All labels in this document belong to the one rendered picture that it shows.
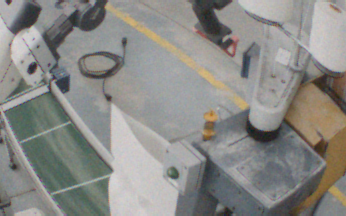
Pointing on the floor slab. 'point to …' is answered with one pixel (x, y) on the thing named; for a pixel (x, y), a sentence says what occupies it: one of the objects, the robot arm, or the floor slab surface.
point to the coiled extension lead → (103, 71)
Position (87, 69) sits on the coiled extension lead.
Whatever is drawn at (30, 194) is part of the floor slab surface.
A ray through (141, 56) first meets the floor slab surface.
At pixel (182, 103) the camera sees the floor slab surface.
